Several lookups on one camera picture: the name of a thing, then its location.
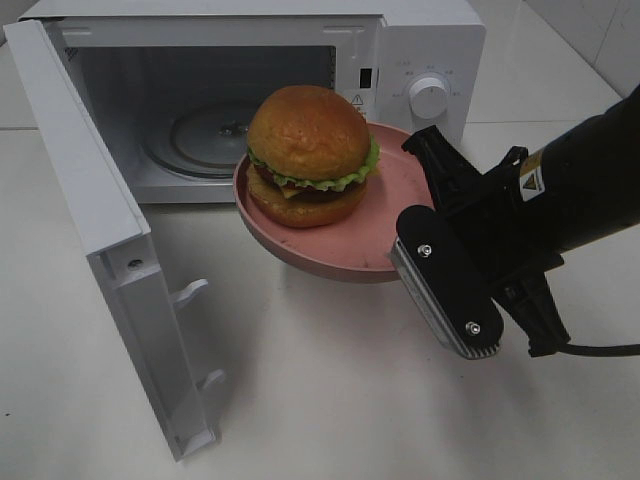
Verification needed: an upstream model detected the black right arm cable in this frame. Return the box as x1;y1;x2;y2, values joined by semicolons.
562;342;640;358

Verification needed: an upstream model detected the white microwave door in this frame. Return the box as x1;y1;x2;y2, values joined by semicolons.
4;20;225;460

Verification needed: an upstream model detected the pink round plate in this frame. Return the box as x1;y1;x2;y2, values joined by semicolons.
233;123;433;283

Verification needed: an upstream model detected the upper white power knob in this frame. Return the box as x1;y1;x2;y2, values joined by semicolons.
408;73;450;119

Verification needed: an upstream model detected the white warning label sticker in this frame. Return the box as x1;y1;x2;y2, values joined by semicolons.
341;88;375;121

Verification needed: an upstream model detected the glass microwave turntable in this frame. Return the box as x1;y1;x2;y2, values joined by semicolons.
141;101;258;179

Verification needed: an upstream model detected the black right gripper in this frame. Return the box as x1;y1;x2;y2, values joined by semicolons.
390;126;570;360

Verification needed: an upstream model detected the toy hamburger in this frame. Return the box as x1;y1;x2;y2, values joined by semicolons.
247;85;380;228

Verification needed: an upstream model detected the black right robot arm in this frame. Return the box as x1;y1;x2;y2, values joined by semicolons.
391;93;639;360

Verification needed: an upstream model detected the white microwave oven body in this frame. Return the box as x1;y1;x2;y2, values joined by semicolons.
14;1;486;204

